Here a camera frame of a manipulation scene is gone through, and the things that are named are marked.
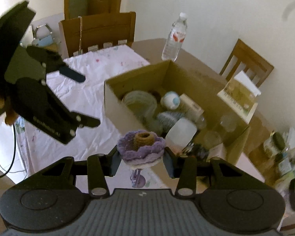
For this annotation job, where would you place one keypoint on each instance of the wooden slatted chair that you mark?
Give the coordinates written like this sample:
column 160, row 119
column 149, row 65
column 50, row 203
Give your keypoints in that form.
column 250, row 59

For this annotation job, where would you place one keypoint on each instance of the white plastic container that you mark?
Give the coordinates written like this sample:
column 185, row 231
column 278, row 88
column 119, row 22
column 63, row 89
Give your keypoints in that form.
column 182, row 132

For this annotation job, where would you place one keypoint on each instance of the printed booklet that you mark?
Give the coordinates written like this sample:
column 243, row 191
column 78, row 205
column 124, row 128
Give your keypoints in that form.
column 236, row 109

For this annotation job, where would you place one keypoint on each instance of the yellow tissue box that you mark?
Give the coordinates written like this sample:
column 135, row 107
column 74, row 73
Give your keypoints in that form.
column 243, row 88

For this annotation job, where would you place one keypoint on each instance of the cardboard box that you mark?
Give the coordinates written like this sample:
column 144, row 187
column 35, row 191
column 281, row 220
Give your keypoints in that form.
column 118, row 103

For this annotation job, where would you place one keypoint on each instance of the grey knitted sleeve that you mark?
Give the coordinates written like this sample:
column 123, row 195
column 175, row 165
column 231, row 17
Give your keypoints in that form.
column 170, row 118

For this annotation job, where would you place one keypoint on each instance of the small jar with black lid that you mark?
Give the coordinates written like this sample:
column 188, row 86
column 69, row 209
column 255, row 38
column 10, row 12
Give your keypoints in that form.
column 275, row 145

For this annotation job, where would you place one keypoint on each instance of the pink floral cloth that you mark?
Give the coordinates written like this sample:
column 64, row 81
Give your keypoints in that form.
column 88, row 95

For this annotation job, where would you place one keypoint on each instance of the bag of small bottles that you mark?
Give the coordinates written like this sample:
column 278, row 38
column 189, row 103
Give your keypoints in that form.
column 291, row 152

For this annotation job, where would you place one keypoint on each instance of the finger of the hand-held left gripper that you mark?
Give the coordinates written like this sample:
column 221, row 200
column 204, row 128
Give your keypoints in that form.
column 88, row 123
column 72, row 75

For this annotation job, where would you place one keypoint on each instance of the small beige printed box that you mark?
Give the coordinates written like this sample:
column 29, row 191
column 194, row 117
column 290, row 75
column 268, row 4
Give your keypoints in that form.
column 190, row 105

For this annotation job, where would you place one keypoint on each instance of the blue item with metal frame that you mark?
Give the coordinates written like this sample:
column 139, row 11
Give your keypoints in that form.
column 44, row 38

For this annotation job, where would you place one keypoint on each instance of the purple crochet flower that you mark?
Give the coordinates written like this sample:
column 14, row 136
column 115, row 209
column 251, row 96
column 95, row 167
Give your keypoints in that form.
column 140, row 147

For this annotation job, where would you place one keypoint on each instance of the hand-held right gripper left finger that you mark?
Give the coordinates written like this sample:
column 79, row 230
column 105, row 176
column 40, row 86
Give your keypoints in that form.
column 116, row 162

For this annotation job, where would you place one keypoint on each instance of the clear plastic cup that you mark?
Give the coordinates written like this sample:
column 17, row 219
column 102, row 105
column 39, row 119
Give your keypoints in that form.
column 228, row 122
column 212, row 139

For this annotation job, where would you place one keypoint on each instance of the clear water bottle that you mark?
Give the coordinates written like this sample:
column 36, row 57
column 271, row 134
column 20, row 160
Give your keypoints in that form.
column 174, row 39

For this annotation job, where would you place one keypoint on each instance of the white and blue ball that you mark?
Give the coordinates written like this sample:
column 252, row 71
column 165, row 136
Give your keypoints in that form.
column 170, row 100

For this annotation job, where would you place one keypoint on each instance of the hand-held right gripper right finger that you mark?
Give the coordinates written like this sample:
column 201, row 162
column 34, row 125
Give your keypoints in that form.
column 169, row 163

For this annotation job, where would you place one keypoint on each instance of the person's left hand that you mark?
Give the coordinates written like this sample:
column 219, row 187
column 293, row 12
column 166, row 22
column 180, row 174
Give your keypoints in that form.
column 9, row 118

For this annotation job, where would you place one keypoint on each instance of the clear tape roll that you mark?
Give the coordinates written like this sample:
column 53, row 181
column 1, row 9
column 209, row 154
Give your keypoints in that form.
column 137, row 102

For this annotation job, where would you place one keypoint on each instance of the wooden desktop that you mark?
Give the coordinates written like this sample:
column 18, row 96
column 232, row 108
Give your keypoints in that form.
column 199, row 61

